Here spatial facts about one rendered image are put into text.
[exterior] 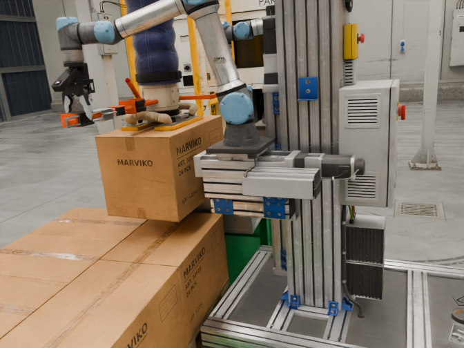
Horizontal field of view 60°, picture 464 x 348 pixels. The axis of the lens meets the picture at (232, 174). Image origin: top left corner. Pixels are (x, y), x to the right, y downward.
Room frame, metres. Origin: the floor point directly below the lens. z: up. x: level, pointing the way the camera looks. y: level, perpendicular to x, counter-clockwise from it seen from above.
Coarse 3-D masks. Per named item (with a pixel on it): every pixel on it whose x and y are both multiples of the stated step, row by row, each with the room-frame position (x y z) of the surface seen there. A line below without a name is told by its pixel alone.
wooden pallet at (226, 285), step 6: (228, 282) 2.09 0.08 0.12; (222, 288) 2.00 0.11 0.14; (228, 288) 2.08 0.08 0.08; (222, 294) 1.99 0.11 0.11; (216, 300) 1.90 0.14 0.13; (210, 312) 1.80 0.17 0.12; (204, 318) 1.73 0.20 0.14; (198, 330) 1.65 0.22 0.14; (198, 336) 1.76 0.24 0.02; (192, 342) 1.58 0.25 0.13; (198, 342) 1.71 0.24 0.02
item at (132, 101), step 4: (132, 100) 1.80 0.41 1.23; (136, 100) 1.88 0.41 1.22; (140, 100) 1.82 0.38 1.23; (144, 100) 1.85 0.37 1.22; (120, 104) 1.82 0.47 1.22; (124, 104) 1.81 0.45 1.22; (128, 104) 1.80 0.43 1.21; (132, 104) 1.80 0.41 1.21; (136, 104) 1.80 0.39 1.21; (140, 104) 1.83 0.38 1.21; (144, 104) 1.86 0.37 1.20; (136, 108) 1.80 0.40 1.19; (140, 108) 1.82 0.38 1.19; (144, 108) 1.85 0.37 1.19; (128, 112) 1.81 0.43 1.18; (132, 112) 1.80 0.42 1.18; (136, 112) 1.80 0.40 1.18
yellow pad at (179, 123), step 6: (174, 120) 1.96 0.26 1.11; (180, 120) 2.02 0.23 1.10; (186, 120) 2.03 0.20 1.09; (192, 120) 2.05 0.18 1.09; (198, 120) 2.12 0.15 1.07; (156, 126) 1.91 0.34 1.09; (162, 126) 1.89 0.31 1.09; (168, 126) 1.88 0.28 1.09; (174, 126) 1.88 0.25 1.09; (180, 126) 1.94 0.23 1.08
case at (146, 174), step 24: (216, 120) 2.20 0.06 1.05; (96, 144) 1.87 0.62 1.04; (120, 144) 1.82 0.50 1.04; (144, 144) 1.77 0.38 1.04; (168, 144) 1.72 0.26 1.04; (192, 144) 1.91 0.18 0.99; (120, 168) 1.83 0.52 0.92; (144, 168) 1.78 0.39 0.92; (168, 168) 1.73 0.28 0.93; (192, 168) 1.89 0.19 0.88; (120, 192) 1.84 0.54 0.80; (144, 192) 1.78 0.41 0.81; (168, 192) 1.73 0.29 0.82; (192, 192) 1.87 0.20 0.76; (120, 216) 1.84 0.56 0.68; (144, 216) 1.79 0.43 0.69; (168, 216) 1.74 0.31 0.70
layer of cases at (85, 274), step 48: (48, 240) 1.93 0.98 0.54; (96, 240) 1.88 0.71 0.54; (144, 240) 1.83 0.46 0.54; (192, 240) 1.79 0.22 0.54; (0, 288) 1.49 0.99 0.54; (48, 288) 1.45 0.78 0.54; (96, 288) 1.42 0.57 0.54; (144, 288) 1.39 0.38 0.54; (192, 288) 1.65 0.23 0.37; (0, 336) 1.16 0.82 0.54; (48, 336) 1.14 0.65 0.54; (96, 336) 1.12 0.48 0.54; (144, 336) 1.24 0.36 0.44; (192, 336) 1.59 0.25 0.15
